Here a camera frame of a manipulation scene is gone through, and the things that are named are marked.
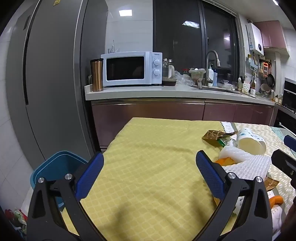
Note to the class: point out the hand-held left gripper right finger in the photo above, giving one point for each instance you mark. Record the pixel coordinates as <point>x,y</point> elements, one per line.
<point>210,176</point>

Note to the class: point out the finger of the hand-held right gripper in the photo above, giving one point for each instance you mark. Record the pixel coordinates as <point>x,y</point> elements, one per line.
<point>291,143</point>
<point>284,162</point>

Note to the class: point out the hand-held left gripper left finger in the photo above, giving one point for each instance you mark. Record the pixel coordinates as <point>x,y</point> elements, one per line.
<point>90,176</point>

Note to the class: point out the orange peel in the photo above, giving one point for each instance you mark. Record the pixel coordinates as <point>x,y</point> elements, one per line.
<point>225,161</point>
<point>276,199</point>

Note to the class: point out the brown snack wrapper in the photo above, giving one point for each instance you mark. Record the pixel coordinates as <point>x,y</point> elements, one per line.
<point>271,184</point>

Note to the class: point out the blue plastic bin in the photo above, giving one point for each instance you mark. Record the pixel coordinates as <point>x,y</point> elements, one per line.
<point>57,166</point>

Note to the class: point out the dotted white paper cup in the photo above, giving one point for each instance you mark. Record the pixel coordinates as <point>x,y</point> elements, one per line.
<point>249,143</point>

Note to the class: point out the gold foil wrapper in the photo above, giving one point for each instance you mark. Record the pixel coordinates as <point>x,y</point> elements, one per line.
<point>212,135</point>

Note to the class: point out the beige patterned tablecloth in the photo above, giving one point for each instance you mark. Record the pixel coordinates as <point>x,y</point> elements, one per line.
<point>272,132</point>

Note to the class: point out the white foam fruit net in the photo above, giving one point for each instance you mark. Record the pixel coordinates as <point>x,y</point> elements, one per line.
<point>252,168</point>

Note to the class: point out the green wrapper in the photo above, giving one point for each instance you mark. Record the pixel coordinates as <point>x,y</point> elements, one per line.
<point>221,141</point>

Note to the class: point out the black built-in oven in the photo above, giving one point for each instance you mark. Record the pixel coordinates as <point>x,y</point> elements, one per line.
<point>289,97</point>

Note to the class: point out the steel cooking pot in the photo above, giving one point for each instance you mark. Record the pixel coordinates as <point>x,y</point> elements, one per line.
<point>266,89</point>

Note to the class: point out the yellow checked tablecloth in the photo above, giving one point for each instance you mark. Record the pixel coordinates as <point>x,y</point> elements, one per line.
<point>150,162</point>

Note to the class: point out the black frying pan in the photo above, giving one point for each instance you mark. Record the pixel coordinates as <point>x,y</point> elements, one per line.
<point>271,80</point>

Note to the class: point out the dark glass bottle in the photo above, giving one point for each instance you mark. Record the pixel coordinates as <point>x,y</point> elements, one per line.
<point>253,84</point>

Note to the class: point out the white dotted mug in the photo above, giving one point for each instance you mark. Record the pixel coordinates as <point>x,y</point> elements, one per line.
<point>246,87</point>

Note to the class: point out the colourful snack bags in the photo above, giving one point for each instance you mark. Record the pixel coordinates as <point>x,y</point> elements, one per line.
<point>18,217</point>

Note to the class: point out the maroon lower cabinets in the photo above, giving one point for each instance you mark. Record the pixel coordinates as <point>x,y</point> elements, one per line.
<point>150,111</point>

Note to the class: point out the blue bottle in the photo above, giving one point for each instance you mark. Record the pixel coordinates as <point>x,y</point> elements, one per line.
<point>215,80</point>

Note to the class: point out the white kitchen countertop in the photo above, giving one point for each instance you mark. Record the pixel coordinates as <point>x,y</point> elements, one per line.
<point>161,92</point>

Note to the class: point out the white soap dispenser bottle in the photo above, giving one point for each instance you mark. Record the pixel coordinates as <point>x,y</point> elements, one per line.
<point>210,76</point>

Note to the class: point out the copper travel tumbler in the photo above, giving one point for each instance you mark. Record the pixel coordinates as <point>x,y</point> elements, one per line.
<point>97,76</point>

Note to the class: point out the clear plastic bags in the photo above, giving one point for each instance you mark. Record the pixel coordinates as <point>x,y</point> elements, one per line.
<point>183,78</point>

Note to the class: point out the grey refrigerator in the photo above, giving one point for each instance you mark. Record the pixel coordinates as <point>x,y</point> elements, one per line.
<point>53,81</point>

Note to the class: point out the dark food tray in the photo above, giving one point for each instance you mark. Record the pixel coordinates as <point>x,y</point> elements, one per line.
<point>169,82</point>

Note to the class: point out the covered food container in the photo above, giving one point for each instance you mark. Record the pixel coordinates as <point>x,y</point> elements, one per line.
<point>197,73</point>

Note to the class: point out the maroon upper cabinet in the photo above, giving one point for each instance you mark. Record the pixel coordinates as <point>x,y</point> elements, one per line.
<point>272,34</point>

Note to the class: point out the white water heater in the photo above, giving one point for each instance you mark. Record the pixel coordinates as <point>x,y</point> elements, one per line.
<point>254,39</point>

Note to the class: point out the white microwave oven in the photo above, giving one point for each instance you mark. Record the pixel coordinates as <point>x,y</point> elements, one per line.
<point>148,78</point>

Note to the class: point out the steel kitchen faucet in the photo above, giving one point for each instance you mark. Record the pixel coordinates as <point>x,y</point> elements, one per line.
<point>209,58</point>

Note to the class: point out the dark window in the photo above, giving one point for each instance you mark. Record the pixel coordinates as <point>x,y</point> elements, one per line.
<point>180,41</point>

